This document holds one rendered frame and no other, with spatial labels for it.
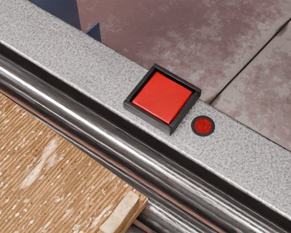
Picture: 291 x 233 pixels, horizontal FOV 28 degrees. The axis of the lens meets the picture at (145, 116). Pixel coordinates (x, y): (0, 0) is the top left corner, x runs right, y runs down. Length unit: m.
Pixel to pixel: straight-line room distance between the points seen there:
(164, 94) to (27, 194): 0.22
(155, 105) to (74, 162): 0.13
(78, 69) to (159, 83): 0.12
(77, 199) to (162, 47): 1.30
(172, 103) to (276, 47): 1.26
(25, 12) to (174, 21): 1.19
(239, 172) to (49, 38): 0.33
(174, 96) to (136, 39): 1.22
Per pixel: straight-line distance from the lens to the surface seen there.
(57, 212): 0.70
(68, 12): 1.52
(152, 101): 0.77
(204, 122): 0.77
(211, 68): 1.93
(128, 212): 0.67
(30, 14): 0.89
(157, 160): 0.74
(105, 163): 0.74
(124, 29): 2.01
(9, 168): 0.74
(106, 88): 0.80
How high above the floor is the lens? 1.59
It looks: 61 degrees down
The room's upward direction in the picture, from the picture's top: straight up
